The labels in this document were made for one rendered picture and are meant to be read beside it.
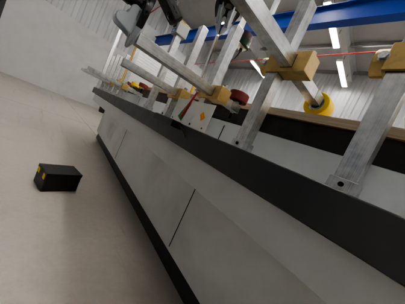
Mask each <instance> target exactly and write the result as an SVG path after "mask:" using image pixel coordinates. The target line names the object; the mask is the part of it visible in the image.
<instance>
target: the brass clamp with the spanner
mask: <svg viewBox="0 0 405 304"><path fill-rule="evenodd" d="M212 86H213V87H215V89H214V91H213V93H212V95H206V94H205V93H203V92H200V93H198V94H197V96H198V98H200V97H201V98H206V99H207V100H209V101H210V102H212V103H215V104H220V105H224V106H226V105H227V102H228V100H229V98H230V95H231V92H230V91H229V90H228V89H226V88H225V87H224V86H219V85H212Z"/></svg>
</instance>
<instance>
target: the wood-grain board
mask: <svg viewBox="0 0 405 304"><path fill-rule="evenodd" d="M159 93H163V94H167V92H165V91H164V90H162V89H160V91H159ZM194 100H197V101H199V98H198V96H197V95H196V97H195V98H194ZM251 105H252V104H250V103H247V104H246V105H245V106H241V105H239V106H241V108H240V109H242V110H248V111H249V109H250V107H251ZM267 115H272V116H277V117H281V118H287V119H293V120H296V121H302V122H308V123H311V124H317V125H323V126H326V127H332V128H338V129H341V130H347V131H353V132H356V130H357V128H358V126H359V124H360V122H361V121H355V120H350V119H343V118H336V117H332V116H324V115H317V114H313V113H306V112H299V111H294V110H287V109H280V108H276V107H270V108H269V110H268V112H267ZM386 139H392V140H395V141H401V142H405V128H399V127H391V129H390V131H389V133H388V134H387V136H386Z"/></svg>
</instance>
